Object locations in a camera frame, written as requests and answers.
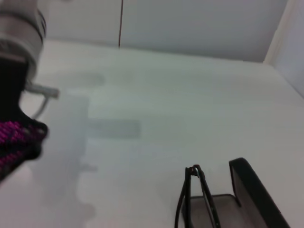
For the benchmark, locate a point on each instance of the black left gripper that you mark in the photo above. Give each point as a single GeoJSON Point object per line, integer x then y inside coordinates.
{"type": "Point", "coordinates": [12, 95]}

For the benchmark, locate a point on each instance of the black round-lens glasses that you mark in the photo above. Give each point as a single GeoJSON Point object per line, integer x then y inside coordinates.
{"type": "Point", "coordinates": [196, 169]}

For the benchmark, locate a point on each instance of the black glasses case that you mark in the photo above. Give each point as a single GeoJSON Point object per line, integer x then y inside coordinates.
{"type": "Point", "coordinates": [251, 185]}

